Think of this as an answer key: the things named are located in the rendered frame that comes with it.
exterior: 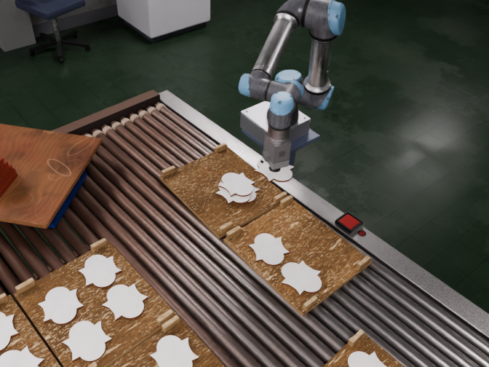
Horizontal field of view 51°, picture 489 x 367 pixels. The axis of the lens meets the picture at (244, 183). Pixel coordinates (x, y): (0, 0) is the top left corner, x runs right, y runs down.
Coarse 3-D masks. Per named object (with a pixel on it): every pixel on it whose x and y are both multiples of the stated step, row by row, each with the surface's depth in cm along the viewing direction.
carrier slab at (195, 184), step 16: (208, 160) 218; (224, 160) 219; (240, 160) 219; (160, 176) 209; (176, 176) 210; (192, 176) 210; (208, 176) 210; (256, 176) 212; (176, 192) 203; (192, 192) 203; (208, 192) 203; (256, 192) 205; (272, 192) 205; (192, 208) 196; (208, 208) 197; (224, 208) 197; (240, 208) 197; (256, 208) 198; (272, 208) 200; (208, 224) 190; (240, 224) 191
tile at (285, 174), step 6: (258, 162) 188; (264, 162) 188; (258, 168) 185; (264, 168) 185; (282, 168) 186; (288, 168) 186; (264, 174) 183; (270, 174) 183; (276, 174) 183; (282, 174) 183; (288, 174) 184; (270, 180) 181; (276, 180) 182; (282, 180) 181; (288, 180) 182
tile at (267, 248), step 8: (256, 240) 184; (264, 240) 185; (272, 240) 185; (280, 240) 185; (256, 248) 182; (264, 248) 182; (272, 248) 182; (280, 248) 182; (256, 256) 179; (264, 256) 179; (272, 256) 179; (280, 256) 179; (272, 264) 177
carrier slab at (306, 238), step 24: (264, 216) 195; (288, 216) 195; (312, 216) 196; (240, 240) 185; (288, 240) 186; (312, 240) 187; (336, 240) 187; (264, 264) 178; (312, 264) 178; (336, 264) 179; (288, 288) 170; (336, 288) 171
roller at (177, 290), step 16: (80, 192) 203; (96, 208) 197; (112, 224) 191; (128, 240) 185; (144, 256) 180; (160, 272) 175; (176, 288) 170; (192, 304) 166; (208, 320) 162; (224, 336) 158; (240, 352) 154
